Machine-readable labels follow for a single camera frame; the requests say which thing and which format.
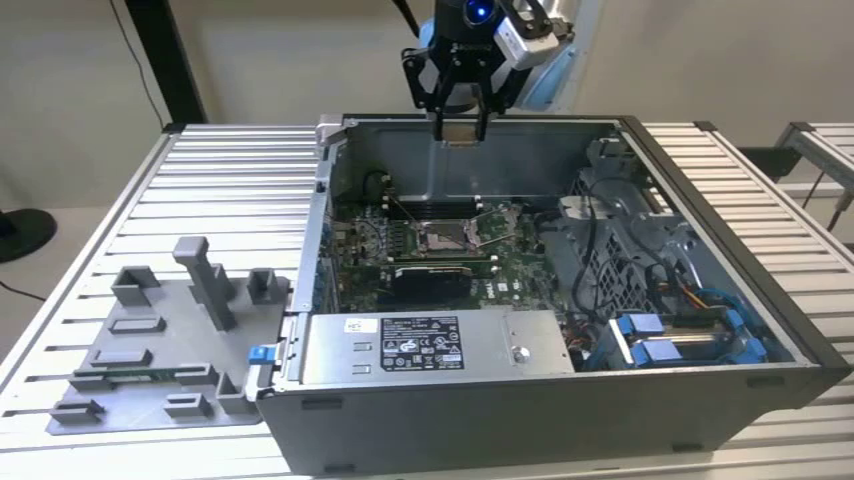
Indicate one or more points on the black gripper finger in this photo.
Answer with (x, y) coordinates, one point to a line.
(496, 90)
(427, 85)

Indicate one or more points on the green RAM stick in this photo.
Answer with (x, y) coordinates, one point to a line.
(140, 372)

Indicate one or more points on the silver square CPU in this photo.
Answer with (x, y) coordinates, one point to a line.
(460, 136)

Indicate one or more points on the black RAM slot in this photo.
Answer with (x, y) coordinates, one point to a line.
(433, 212)
(433, 202)

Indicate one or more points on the silver power supply unit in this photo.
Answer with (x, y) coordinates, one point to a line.
(480, 350)

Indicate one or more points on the black open PC case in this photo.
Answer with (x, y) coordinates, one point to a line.
(467, 430)

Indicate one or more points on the blue disk carrier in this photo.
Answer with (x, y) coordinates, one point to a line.
(639, 322)
(656, 352)

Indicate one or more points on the green motherboard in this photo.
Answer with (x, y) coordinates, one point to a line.
(509, 250)

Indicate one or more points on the grey metal drive cage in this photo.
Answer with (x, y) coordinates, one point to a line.
(620, 260)

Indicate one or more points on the black graphics card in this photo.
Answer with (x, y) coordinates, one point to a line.
(429, 287)

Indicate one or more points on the blue case latch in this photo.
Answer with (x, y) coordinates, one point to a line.
(260, 355)

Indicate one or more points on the grey parts rack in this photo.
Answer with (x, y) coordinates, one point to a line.
(180, 395)

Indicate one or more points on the black upright post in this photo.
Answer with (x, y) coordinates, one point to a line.
(167, 60)

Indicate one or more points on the CPU socket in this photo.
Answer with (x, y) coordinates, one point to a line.
(443, 242)

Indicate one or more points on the aluminium frame table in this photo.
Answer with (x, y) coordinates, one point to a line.
(816, 142)

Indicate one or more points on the black round stand base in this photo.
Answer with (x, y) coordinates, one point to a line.
(26, 235)

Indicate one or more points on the black box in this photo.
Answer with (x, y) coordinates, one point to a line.
(767, 162)

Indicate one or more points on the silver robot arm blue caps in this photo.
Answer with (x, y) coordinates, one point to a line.
(547, 85)

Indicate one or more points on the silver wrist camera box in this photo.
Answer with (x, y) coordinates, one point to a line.
(527, 47)

